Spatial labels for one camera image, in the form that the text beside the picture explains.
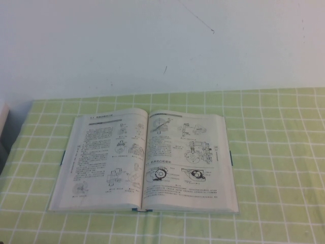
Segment technical diagram book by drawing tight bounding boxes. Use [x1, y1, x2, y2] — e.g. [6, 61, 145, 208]
[47, 108, 241, 216]

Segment green white checked tablecloth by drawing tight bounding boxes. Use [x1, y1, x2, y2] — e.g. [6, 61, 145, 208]
[0, 87, 325, 244]

